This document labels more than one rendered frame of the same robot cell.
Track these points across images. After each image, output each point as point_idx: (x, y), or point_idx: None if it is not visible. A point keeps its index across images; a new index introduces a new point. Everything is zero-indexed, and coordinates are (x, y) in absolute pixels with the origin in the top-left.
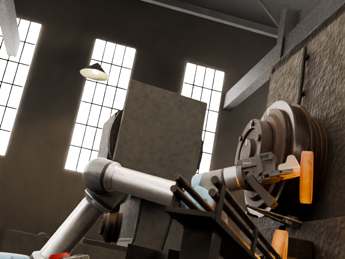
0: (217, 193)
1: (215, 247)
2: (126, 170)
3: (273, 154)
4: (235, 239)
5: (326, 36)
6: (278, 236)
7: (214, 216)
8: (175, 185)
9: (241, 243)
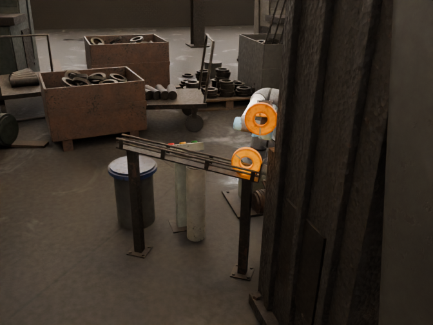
0: (117, 142)
1: (130, 155)
2: (251, 100)
3: (259, 101)
4: (140, 153)
5: None
6: (236, 151)
7: (118, 147)
8: (122, 137)
9: (145, 155)
